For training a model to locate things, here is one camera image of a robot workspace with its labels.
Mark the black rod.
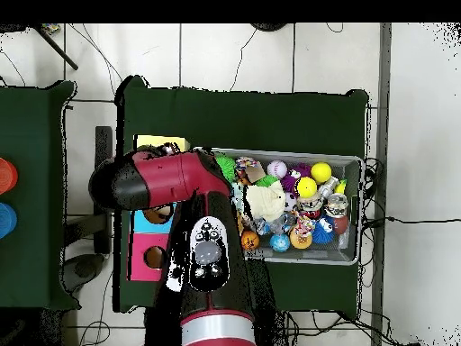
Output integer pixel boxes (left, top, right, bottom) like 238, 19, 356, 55
33, 23, 79, 71

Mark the crushed silver drink can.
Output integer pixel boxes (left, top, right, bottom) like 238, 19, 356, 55
323, 193, 349, 218

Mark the white baseball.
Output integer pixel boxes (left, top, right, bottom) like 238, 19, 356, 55
267, 159, 288, 180

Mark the green spiky rubber ball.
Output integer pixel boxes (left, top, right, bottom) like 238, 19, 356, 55
214, 154, 238, 184

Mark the green cloth on side table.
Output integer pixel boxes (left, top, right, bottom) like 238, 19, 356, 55
0, 79, 81, 312

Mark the black round base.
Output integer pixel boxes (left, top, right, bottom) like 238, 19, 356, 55
250, 23, 288, 32

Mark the wooden box with three holes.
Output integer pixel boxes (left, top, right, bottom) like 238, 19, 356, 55
127, 133, 191, 283

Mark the blue cup stack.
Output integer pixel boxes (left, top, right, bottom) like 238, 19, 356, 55
0, 202, 18, 240

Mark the cream waffle cloth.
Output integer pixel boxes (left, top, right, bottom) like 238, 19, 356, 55
243, 179, 286, 222

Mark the wire mesh bin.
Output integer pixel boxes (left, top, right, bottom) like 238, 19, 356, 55
186, 146, 365, 267

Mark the black power cable with plug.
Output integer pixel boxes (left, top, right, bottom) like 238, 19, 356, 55
363, 214, 461, 229

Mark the yellow tennis ball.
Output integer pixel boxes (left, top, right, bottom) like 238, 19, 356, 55
293, 176, 319, 199

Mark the orange cup stack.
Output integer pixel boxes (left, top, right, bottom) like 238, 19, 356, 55
0, 157, 19, 196

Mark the purple spiky monster toy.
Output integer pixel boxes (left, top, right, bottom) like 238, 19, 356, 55
280, 163, 312, 192

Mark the grey floor cable cover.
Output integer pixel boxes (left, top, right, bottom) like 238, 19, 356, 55
370, 23, 393, 346

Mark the plain yellow ball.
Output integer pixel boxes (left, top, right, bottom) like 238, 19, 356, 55
310, 161, 333, 185

